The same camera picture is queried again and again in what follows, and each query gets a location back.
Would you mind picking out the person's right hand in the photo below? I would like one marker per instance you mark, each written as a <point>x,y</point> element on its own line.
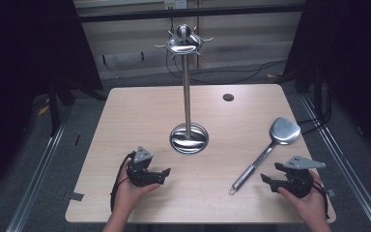
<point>309,204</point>

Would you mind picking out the person's left hand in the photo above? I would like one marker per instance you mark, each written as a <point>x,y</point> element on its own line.
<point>129,196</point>

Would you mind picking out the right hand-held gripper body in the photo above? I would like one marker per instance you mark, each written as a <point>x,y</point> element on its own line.
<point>298,182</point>

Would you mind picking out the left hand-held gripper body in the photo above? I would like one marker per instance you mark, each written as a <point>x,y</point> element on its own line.
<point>140,174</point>

